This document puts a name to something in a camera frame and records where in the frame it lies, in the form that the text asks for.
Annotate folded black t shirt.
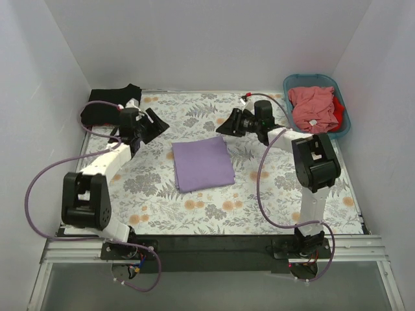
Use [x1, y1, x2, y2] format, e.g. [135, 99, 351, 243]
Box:
[80, 84, 142, 127]

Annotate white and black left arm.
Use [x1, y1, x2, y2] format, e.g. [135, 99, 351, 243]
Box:
[62, 108, 169, 244]

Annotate teal plastic laundry basket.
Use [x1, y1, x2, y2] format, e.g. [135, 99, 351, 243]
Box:
[283, 74, 351, 139]

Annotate red crumpled t shirt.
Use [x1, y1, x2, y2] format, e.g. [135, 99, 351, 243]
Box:
[329, 97, 345, 132]

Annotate aluminium front rail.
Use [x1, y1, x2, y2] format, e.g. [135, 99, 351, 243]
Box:
[42, 235, 388, 263]

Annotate purple t shirt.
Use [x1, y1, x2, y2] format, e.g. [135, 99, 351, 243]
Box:
[172, 136, 235, 194]

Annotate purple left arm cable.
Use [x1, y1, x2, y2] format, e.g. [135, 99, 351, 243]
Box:
[24, 100, 162, 294]

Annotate black robot base mount plate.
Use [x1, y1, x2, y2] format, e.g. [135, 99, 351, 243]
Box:
[100, 235, 333, 275]

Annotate floral patterned table mat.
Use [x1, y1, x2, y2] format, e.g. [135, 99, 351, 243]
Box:
[61, 92, 363, 236]

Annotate pink crumpled t shirt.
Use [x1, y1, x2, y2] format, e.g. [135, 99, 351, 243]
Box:
[288, 86, 338, 133]

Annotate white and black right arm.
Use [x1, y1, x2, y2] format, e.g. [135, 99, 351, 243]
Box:
[216, 100, 341, 255]

